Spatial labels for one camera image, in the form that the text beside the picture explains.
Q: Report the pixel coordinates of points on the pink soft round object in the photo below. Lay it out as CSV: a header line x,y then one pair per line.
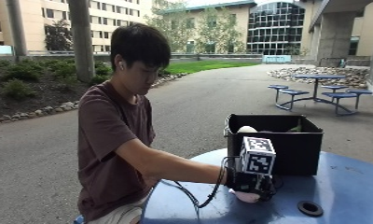
x,y
248,197

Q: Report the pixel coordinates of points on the brown t-shirt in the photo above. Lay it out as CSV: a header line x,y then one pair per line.
x,y
108,149

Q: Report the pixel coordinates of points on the beige shorts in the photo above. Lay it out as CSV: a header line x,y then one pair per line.
x,y
118,214

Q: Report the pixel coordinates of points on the glass-fronted building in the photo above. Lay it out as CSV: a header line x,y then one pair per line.
x,y
276,29

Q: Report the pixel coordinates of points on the concrete pillar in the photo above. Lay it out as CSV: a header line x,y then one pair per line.
x,y
335,37

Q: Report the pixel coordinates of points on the black storage bin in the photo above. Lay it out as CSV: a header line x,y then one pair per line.
x,y
296,149

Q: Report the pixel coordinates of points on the thin grey pole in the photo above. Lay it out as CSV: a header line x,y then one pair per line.
x,y
17,28

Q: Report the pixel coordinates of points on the white cube of black markers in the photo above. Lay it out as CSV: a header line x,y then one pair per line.
x,y
257,155

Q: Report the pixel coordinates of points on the border row of rocks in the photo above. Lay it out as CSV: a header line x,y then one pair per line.
x,y
50,109

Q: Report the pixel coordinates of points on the blue seat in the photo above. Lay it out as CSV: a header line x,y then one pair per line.
x,y
79,220

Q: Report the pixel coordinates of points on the green-roofed building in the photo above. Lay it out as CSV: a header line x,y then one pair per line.
x,y
236,21

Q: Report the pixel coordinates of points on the light blue panel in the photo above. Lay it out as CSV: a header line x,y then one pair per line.
x,y
276,59

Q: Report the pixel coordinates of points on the blue picnic table with seats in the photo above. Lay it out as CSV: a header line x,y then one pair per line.
x,y
319,77

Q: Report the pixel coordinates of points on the group of green shrubs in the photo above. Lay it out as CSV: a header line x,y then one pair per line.
x,y
25,71

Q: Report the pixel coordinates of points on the white earbud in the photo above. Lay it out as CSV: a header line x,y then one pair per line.
x,y
122,66

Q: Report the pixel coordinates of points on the green object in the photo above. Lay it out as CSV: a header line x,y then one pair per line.
x,y
296,127

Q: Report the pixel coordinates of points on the the person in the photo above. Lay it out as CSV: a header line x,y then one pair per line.
x,y
132,102

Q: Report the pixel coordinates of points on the beige building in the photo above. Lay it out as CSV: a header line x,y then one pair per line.
x,y
108,18

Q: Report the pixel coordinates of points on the white egg-shaped object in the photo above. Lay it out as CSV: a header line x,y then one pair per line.
x,y
247,129

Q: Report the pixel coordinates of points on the bed of grey rocks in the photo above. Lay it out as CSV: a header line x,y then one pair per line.
x,y
352,76

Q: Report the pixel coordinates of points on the thick grey pole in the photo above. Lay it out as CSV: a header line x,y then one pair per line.
x,y
82,37

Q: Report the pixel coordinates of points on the green lawn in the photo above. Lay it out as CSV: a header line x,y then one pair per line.
x,y
203,66

